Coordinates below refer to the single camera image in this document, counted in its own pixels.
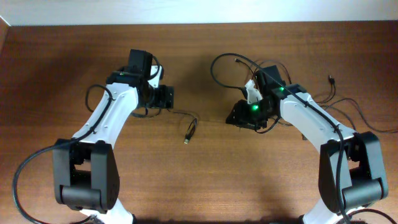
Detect left camera black cable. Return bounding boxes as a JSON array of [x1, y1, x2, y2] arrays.
[[11, 55, 162, 224]]

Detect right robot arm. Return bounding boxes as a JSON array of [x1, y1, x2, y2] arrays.
[[226, 65, 389, 223]]

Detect thin black usb cable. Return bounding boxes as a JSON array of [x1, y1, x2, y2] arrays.
[[276, 98, 398, 141]]

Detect camera black cable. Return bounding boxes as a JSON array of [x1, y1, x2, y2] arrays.
[[210, 52, 398, 224], [11, 55, 162, 224]]

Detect right camera black cable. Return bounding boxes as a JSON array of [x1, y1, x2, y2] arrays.
[[210, 52, 398, 224]]

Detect thick black usb cable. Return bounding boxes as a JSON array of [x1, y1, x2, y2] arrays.
[[312, 74, 337, 105]]

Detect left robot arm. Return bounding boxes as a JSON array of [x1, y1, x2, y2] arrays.
[[53, 49, 174, 223]]

